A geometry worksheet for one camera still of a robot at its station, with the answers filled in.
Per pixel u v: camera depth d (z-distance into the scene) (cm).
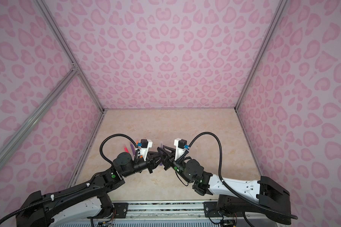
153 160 63
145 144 61
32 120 64
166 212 74
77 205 49
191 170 51
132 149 97
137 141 61
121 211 73
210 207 74
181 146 59
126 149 96
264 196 41
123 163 54
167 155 60
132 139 60
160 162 66
